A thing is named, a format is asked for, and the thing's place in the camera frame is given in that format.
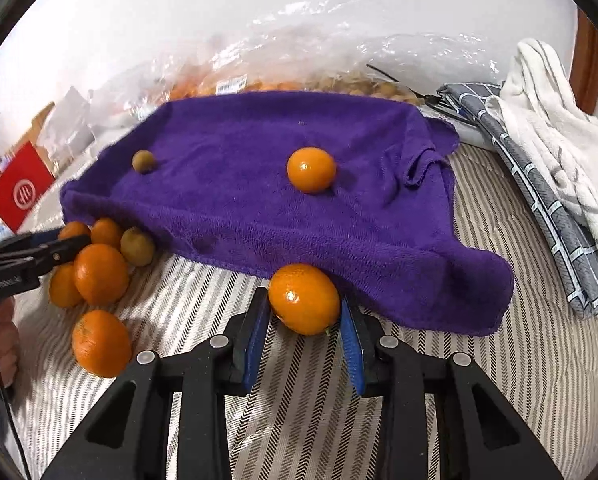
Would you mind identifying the person's left hand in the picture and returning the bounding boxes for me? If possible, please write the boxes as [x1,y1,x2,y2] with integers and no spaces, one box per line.
[0,299,22,391]

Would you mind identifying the cardboard box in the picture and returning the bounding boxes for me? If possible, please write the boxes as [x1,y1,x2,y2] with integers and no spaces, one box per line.
[9,102,54,156]

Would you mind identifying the red box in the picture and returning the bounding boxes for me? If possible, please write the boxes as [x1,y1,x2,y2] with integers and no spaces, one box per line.
[0,141,56,233]

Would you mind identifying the white striped towel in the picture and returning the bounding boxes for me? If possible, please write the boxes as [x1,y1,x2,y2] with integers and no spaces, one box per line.
[484,37,598,268]

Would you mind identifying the grey checked cloth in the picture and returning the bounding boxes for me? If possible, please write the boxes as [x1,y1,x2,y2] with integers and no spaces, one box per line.
[436,81,598,320]

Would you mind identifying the clear plastic bag of oranges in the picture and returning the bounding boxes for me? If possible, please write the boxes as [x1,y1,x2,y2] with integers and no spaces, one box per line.
[91,35,300,126]

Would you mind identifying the large orange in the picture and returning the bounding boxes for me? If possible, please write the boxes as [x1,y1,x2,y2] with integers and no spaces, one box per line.
[74,243,130,307]

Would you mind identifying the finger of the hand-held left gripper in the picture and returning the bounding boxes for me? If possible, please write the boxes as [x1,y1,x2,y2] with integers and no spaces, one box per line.
[0,236,94,277]
[0,227,64,252]

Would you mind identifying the wooden door frame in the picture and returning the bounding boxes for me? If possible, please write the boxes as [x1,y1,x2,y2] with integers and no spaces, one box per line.
[574,10,598,116]

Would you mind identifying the green tangerine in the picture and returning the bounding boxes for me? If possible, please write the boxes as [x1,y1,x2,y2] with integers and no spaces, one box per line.
[120,227,156,268]

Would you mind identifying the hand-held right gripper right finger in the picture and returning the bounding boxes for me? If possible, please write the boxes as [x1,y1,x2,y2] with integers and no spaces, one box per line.
[336,297,565,480]

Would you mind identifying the white plastic bags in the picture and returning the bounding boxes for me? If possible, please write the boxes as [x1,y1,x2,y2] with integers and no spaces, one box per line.
[31,85,130,171]

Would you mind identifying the purple towel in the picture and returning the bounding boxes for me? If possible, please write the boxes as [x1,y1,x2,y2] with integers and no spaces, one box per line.
[60,91,515,337]

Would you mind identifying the thin black cable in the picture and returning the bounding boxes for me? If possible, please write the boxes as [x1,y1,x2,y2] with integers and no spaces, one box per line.
[366,62,467,123]

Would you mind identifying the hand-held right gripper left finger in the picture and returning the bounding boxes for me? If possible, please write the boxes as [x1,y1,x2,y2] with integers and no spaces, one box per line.
[41,287,272,480]

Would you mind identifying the small orange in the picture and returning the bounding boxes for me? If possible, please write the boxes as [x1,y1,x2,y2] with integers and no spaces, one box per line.
[58,221,92,243]
[90,217,124,251]

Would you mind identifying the striped bed sheet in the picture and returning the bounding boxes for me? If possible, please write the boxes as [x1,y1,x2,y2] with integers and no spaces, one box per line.
[9,140,598,480]

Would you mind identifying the small green fruit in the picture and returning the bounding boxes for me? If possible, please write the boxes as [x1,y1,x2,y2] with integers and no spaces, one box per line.
[131,149,156,175]

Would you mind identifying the clear bag of yellow fruit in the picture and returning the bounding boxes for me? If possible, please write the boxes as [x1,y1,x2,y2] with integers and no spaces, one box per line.
[249,0,502,111]

